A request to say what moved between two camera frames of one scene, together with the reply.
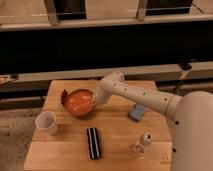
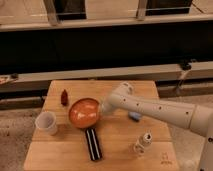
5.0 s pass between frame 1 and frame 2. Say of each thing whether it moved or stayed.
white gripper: moved
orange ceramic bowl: moved
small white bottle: stayed
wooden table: stayed
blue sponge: stayed
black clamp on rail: stayed
